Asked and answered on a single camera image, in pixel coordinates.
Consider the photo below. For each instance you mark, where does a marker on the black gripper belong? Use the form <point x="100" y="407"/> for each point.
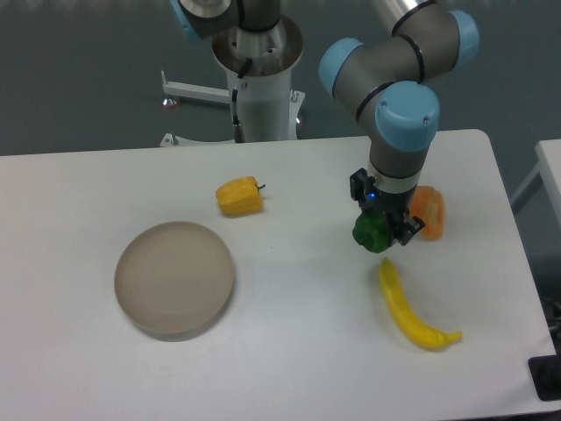
<point x="375" y="191"/>

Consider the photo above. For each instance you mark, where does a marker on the green pepper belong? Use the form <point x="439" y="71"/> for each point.
<point x="372" y="231"/>

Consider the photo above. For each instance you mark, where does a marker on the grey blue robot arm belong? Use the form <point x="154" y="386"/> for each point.
<point x="382" y="87"/>

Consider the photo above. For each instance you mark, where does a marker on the orange bell pepper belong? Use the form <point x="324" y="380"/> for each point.
<point x="428" y="204"/>

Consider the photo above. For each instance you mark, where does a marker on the yellow bell pepper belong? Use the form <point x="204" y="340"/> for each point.
<point x="240" y="196"/>

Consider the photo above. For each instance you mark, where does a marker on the yellow banana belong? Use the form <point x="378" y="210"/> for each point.
<point x="416" y="330"/>

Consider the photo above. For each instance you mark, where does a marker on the white side table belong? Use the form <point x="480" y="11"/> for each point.
<point x="545" y="173"/>

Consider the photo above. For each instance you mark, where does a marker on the beige round plate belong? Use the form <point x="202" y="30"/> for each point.
<point x="174" y="280"/>

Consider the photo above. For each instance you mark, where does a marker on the black device at table edge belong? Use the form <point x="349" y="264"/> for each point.
<point x="545" y="373"/>

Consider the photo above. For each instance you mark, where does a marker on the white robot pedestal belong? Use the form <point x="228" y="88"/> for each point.
<point x="258" y="68"/>

